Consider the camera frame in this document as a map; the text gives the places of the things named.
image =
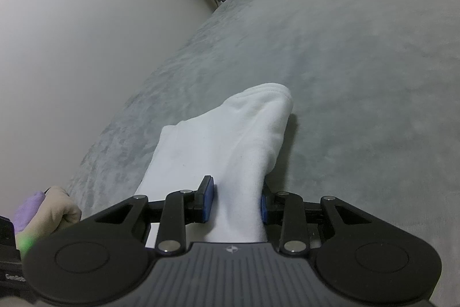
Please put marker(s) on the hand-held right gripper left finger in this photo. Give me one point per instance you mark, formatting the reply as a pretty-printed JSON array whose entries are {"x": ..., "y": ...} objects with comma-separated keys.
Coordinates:
[{"x": 209, "y": 202}]

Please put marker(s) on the purple cloth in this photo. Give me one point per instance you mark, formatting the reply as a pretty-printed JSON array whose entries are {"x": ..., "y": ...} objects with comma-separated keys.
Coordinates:
[{"x": 28, "y": 211}]

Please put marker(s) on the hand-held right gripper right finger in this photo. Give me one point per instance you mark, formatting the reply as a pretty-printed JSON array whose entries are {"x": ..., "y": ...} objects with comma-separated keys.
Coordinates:
[{"x": 263, "y": 210}]

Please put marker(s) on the white printed sweatshirt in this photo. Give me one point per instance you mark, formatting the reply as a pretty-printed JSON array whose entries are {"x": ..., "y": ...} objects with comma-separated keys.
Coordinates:
[{"x": 230, "y": 148}]

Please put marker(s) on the person's left hand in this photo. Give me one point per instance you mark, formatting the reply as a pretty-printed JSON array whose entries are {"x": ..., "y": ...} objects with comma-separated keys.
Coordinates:
[{"x": 57, "y": 210}]

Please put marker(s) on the grey plush bed blanket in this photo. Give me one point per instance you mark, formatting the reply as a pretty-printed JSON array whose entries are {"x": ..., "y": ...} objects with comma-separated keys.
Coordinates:
[{"x": 359, "y": 76}]

